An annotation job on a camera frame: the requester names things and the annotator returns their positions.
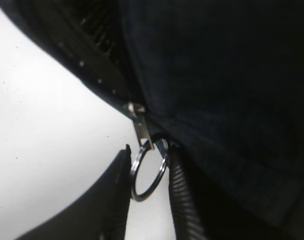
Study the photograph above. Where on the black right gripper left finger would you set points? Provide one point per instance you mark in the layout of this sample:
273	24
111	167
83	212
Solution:
99	214

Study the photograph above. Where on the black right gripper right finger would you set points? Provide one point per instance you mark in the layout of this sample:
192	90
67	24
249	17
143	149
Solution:
202	211

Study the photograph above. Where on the dark blue lunch bag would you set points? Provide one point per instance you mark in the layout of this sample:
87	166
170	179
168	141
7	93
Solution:
221	79

